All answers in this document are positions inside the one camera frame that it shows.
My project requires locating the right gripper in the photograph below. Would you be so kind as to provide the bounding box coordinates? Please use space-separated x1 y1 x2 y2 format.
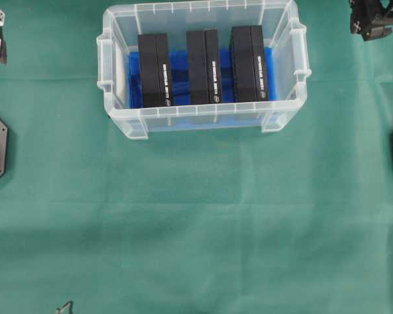
348 0 393 41

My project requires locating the black camera box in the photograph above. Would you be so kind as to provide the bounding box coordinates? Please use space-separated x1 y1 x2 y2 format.
186 29 223 105
230 26 270 103
138 33 174 108

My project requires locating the clear plastic storage case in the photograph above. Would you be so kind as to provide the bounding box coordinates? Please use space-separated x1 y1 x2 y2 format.
96 1 311 139

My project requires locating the blue cloth liner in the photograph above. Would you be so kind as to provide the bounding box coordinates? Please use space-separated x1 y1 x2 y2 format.
128 47 277 127

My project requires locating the green table cloth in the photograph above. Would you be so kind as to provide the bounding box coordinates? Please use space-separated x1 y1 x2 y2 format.
0 1 393 313

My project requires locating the small metal wire clip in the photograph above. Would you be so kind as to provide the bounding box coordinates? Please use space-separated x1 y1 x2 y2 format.
55 300 73 314

